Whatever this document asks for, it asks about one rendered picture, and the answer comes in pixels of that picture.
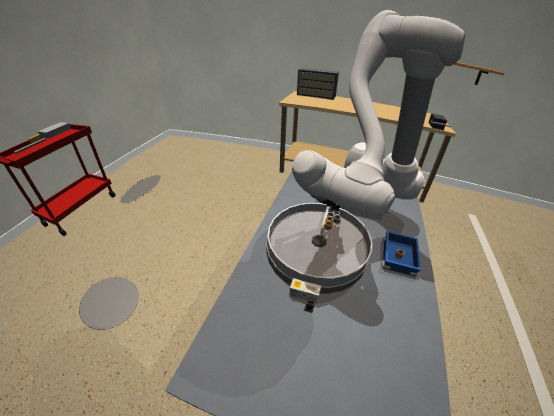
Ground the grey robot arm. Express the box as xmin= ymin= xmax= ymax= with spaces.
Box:
xmin=292 ymin=10 xmax=465 ymax=216

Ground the blue open tray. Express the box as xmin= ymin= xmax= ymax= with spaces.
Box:
xmin=382 ymin=231 xmax=421 ymax=277

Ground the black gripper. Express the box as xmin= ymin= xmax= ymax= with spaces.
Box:
xmin=317 ymin=199 xmax=341 ymax=213

